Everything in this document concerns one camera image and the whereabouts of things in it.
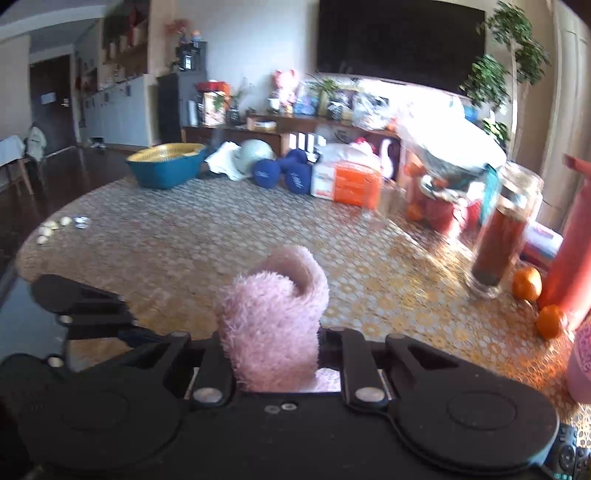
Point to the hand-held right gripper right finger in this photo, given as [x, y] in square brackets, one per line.
[353, 364]

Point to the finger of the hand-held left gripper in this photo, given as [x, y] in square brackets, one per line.
[97, 327]
[60, 293]

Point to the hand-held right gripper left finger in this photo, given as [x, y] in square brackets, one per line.
[214, 364]

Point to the pink fluffy towel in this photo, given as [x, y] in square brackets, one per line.
[272, 323]

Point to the blue and yellow basket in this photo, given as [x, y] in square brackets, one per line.
[166, 166]

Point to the small clear wrapper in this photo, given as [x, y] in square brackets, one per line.
[82, 222]

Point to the chair with cloth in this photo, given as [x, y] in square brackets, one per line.
[32, 143]

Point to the clear drinking glass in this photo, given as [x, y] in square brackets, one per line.
[381, 203]

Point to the bag of oranges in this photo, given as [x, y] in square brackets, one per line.
[438, 207]

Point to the orange and white carton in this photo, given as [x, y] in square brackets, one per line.
[351, 182]

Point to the white cupboard row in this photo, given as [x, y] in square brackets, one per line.
[115, 110]

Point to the tangerine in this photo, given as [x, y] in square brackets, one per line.
[526, 285]
[551, 321]

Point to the dark wooden door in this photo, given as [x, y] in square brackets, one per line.
[51, 101]

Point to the glass tea bottle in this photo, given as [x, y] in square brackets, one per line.
[501, 240]

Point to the blue dumbbell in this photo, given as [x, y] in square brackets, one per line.
[299, 175]
[268, 174]

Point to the white cloth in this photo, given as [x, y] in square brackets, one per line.
[224, 159]

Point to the pale green round case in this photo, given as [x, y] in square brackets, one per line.
[256, 154]

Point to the dark grey cabinet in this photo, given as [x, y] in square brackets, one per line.
[173, 106]

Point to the teal carton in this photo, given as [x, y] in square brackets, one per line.
[490, 194]

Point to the pastel book stack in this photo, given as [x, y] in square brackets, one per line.
[542, 244]

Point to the pink bowl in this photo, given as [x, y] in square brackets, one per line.
[581, 364]

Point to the black remote control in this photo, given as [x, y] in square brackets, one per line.
[563, 454]

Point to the wooden sideboard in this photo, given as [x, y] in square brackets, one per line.
[277, 136]

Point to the bag of fruit with bowl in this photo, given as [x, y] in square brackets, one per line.
[452, 147]

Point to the red thermos jug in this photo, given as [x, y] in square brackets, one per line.
[572, 249]

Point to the clear plastic bag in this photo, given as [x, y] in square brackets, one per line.
[371, 110]

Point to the white plastic bag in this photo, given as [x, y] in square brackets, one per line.
[429, 113]

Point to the small potted plant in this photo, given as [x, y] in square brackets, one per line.
[328, 99]

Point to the green potted tree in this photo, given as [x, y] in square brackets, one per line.
[489, 78]

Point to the black television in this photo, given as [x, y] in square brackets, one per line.
[401, 41]

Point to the wooden wall shelf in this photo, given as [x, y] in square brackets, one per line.
[124, 37]

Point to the photo frame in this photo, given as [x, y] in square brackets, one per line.
[307, 99]

